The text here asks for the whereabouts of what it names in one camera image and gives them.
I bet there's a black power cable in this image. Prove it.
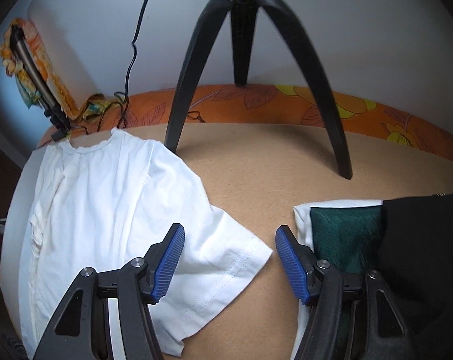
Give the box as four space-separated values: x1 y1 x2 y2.
99 0 161 130

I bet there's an orange floral bed sheet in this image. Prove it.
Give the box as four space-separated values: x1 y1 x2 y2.
37 84 453 166

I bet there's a white t-shirt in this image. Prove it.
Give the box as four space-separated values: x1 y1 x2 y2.
19 129 272 357

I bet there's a black folded garment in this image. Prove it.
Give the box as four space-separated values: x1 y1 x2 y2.
377 194 453 359

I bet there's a colourful floral cloth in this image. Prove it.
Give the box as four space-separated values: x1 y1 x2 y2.
0 18 113 121

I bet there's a black tripod stand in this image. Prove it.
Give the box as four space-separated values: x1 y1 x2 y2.
164 0 354 181

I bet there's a dark green folded garment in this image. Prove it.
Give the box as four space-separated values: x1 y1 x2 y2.
310 205 380 359

